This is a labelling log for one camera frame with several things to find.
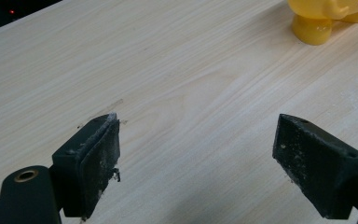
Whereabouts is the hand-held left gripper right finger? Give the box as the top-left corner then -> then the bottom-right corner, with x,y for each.
271,113 -> 358,220

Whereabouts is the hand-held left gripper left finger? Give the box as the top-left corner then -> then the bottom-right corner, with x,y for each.
51,112 -> 122,219

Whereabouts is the yellow plastic toy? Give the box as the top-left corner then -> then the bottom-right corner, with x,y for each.
286,0 -> 358,47

